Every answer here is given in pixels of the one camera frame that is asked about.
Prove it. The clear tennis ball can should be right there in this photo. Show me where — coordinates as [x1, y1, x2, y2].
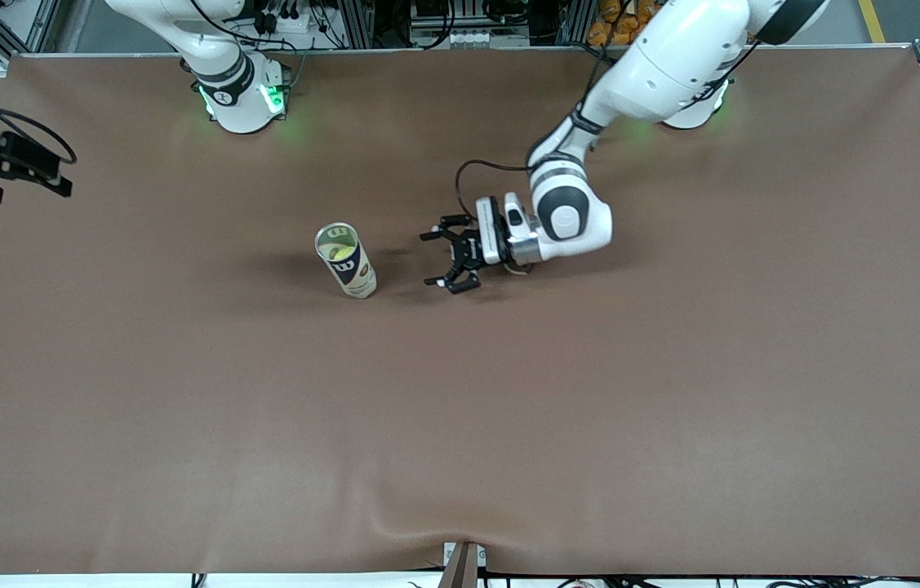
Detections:
[314, 222, 379, 301]

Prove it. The white terminal block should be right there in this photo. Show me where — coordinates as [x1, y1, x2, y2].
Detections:
[445, 29, 511, 48]

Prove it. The orange bread pile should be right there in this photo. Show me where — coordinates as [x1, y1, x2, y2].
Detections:
[588, 0, 662, 47]

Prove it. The white power strip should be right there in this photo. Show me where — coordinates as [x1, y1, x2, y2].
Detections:
[251, 7, 323, 35]

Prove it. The brown mounting bar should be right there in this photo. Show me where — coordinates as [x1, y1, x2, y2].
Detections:
[437, 543, 479, 588]

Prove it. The silver metal table bracket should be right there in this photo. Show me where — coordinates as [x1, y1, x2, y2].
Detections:
[442, 541, 487, 570]

